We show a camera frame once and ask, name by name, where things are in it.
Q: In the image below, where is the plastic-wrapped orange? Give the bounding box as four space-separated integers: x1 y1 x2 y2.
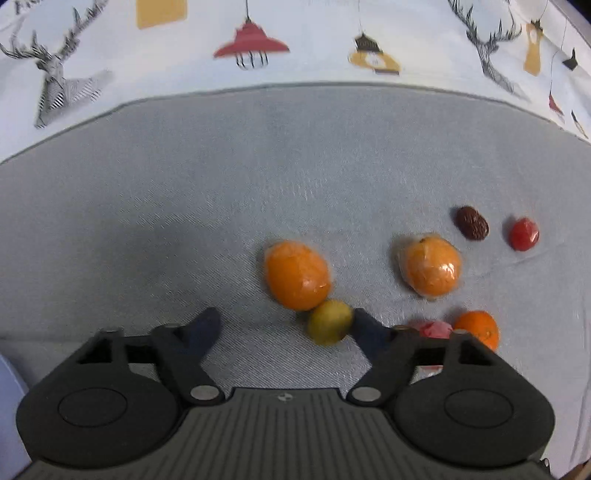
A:
264 240 333 312
394 234 463 300

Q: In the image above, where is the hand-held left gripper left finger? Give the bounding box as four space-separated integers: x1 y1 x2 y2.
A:
73 306 227 407

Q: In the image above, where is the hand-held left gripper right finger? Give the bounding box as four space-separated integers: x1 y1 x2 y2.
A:
346 308 507 407

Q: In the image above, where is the green jujube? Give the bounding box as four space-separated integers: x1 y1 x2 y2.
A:
307 299 355 347

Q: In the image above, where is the grey bed cover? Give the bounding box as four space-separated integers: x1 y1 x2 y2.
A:
0 83 591 480

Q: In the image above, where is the white deer-print bed sheet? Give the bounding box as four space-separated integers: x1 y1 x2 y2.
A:
0 0 591 163

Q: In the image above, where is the dark red dried date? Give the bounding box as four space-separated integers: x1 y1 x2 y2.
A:
452 205 490 241

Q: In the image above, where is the red plastic-wrapped fruit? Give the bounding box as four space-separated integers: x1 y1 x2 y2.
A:
509 217 541 252
409 320 454 381

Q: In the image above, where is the small bare tangerine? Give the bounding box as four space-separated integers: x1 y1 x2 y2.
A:
453 311 501 352

